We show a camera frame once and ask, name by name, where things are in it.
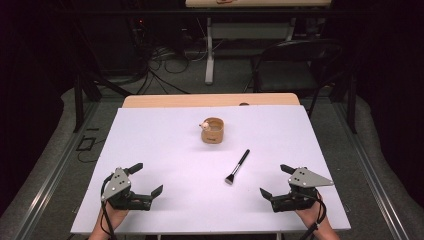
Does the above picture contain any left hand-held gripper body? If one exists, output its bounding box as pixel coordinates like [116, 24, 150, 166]
[101, 167, 153, 212]

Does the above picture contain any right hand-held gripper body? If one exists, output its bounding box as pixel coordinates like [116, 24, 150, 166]
[270, 167, 335, 214]

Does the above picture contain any black makeup brush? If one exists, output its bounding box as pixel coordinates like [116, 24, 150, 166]
[224, 148, 251, 186]

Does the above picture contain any wooden cup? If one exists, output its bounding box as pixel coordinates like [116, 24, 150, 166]
[198, 116, 225, 145]

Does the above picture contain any person's left hand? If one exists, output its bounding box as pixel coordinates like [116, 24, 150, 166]
[99, 200, 130, 232]

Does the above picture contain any person's right hand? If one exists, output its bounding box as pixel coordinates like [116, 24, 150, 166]
[294, 195, 326, 232]

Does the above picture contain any white board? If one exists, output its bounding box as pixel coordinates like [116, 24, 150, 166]
[70, 104, 352, 236]

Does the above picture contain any black metal stand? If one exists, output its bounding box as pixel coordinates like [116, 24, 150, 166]
[72, 70, 133, 134]
[329, 70, 358, 135]

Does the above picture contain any wooden table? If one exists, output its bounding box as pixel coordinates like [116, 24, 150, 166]
[121, 92, 301, 109]

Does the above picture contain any black folding chair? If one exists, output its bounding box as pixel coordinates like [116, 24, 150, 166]
[244, 38, 345, 118]

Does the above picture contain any white-legged wooden desk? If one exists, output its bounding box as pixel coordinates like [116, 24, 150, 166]
[184, 0, 333, 86]

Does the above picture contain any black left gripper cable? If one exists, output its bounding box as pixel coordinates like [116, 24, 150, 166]
[100, 173, 118, 240]

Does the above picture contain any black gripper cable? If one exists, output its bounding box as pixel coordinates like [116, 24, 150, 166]
[100, 173, 118, 240]
[299, 191, 328, 240]

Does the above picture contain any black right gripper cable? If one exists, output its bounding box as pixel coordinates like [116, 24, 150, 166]
[299, 191, 328, 240]

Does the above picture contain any metal floor rail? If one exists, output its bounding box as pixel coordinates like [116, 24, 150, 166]
[12, 99, 101, 240]
[332, 99, 412, 240]

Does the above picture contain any bundle of black floor cables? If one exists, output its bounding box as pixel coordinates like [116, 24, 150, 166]
[132, 43, 208, 96]

